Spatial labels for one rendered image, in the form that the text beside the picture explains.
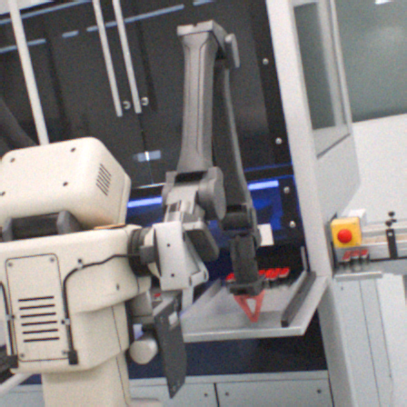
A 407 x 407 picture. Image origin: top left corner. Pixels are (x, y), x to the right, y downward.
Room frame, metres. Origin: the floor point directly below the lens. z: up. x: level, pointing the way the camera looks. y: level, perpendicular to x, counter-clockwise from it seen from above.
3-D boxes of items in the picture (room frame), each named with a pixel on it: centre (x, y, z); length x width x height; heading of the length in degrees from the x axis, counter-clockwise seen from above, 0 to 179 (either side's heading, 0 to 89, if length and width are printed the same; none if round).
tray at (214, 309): (1.70, -0.05, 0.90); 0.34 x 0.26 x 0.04; 160
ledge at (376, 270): (1.87, -0.39, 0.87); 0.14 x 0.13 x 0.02; 160
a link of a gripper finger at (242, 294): (1.52, -0.06, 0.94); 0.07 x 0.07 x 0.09; 70
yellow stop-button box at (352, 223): (1.84, -0.37, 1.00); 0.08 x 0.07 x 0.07; 160
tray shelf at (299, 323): (1.80, 0.09, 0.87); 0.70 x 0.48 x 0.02; 70
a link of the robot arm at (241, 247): (1.52, -0.06, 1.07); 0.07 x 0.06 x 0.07; 162
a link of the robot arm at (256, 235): (1.55, -0.07, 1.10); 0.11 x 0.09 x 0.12; 162
